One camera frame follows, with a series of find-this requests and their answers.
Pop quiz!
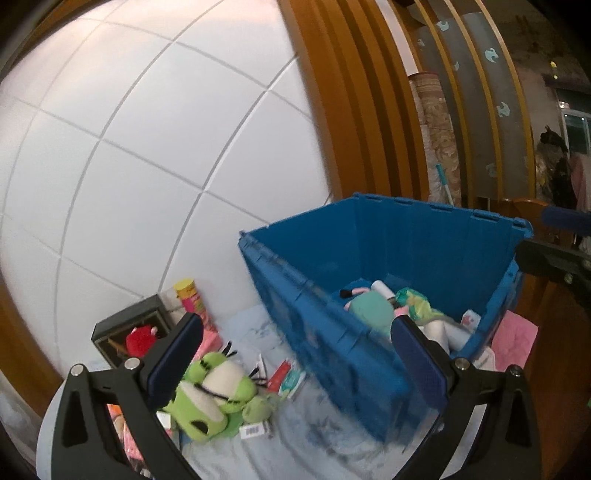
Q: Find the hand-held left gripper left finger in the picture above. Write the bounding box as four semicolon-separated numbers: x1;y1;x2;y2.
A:
36;312;205;480

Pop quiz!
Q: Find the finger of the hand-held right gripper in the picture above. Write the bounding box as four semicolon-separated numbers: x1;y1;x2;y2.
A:
541;206;591;229
514;239;591;297

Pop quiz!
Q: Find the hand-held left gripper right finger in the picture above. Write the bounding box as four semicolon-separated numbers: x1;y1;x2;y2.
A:
389;316;544;480

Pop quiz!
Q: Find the green plush toy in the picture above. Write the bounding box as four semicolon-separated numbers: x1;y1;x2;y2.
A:
157;344;282;445

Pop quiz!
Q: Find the blue plastic storage bin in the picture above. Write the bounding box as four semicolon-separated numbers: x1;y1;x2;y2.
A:
237;192;534;445

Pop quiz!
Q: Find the red plush toy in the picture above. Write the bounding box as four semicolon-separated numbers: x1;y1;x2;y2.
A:
126;324;160;359

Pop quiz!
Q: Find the pink hanging garment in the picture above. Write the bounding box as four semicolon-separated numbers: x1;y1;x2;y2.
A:
570;152;591;209

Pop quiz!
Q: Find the pink snack packet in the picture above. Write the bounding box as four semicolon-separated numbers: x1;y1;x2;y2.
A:
196;329;223;360

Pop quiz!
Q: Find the white bottle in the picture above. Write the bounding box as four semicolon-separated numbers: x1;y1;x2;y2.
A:
422;318;477;357
369;280;399;302

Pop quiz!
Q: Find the dark hanging garment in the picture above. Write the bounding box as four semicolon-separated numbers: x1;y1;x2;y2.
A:
537;124;579;209

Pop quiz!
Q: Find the green patterned packet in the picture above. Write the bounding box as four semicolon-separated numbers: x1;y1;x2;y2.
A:
394;287;447;325

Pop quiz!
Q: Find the black box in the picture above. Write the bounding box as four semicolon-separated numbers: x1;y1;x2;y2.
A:
91;295;179;370

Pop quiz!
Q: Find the yellow and pink snack can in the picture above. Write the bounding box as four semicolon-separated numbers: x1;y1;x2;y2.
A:
174;278;218;334

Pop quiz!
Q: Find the teal plush toy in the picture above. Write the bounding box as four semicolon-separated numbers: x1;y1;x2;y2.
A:
339;286;405;336

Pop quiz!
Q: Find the pink cloth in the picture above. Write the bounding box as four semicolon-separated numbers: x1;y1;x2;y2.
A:
488;310;540;371

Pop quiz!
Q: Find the pink plastic packet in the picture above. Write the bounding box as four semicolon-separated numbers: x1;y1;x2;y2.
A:
105;402;154;479

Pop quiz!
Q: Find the grey panel with bird stickers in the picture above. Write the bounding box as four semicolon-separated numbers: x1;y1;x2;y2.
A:
416;0;533;200

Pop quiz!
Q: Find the red packet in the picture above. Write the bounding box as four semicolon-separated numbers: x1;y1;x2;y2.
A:
265;361;294;393

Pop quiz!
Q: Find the light blue wipes packet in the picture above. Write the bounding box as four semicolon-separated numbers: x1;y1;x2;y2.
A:
277;364;308;399

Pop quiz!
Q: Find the rolled patterned carpet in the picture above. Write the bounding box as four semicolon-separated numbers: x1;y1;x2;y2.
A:
407;71;463;205

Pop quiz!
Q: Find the teal mop handle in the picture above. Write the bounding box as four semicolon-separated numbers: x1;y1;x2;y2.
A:
435;164;456;205

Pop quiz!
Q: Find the wooden slat frame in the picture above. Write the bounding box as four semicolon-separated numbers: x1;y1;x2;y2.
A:
281;0;431;205

